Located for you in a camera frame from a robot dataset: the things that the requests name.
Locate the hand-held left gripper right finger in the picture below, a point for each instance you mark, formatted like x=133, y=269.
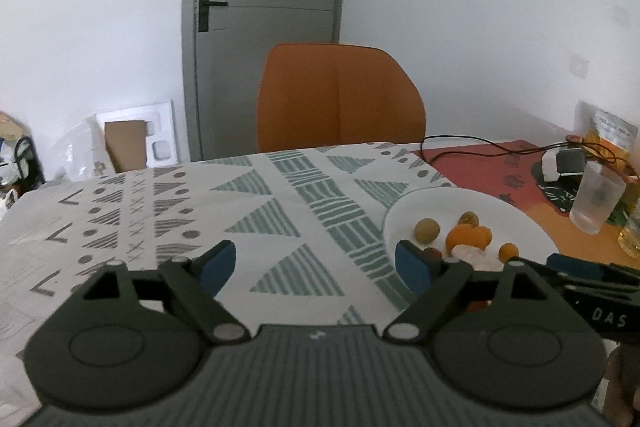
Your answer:
x=411, y=266

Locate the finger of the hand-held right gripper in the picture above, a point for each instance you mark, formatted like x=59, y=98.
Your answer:
x=585, y=266

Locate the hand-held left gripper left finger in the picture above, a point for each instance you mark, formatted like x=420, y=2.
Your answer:
x=220, y=264

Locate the small red fruit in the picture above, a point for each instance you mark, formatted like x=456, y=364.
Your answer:
x=433, y=253

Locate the white lumpy fruit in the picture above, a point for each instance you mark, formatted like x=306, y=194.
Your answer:
x=472, y=256

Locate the small brown round fruit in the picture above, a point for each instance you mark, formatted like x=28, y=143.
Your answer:
x=468, y=219

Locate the tiny orange kumquat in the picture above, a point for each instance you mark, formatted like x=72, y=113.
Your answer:
x=508, y=250

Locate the white plate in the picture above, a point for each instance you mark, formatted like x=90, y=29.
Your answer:
x=495, y=212

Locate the person's right hand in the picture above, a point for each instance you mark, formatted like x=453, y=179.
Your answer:
x=625, y=387

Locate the greenish brown round fruit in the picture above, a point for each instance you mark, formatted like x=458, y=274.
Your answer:
x=426, y=230

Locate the clear plastic drink bottle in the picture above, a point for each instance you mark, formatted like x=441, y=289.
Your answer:
x=631, y=234

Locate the large orange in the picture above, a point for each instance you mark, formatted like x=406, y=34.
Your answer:
x=461, y=237

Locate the clear glass cup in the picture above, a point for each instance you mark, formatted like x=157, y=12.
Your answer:
x=597, y=199

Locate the black round mat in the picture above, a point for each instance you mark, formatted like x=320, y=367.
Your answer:
x=552, y=194

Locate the white green patterned tablecloth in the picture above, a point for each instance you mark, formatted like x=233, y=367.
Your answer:
x=280, y=207

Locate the black device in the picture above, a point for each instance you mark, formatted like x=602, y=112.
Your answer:
x=571, y=161

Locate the white charger block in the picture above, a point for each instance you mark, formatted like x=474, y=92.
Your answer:
x=550, y=166

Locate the red orange patterned cloth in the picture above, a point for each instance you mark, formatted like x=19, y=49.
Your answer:
x=480, y=167

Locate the yellow snack bag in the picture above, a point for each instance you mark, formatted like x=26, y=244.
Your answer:
x=612, y=132

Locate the white foam packaging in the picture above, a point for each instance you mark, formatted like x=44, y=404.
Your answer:
x=162, y=127

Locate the brown cardboard piece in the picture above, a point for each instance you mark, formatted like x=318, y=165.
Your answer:
x=125, y=144

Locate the clear plastic bag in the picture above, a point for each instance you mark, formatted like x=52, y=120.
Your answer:
x=75, y=154

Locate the orange chair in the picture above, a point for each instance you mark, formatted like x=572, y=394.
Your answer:
x=340, y=97

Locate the grey door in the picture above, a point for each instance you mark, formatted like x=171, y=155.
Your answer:
x=270, y=22

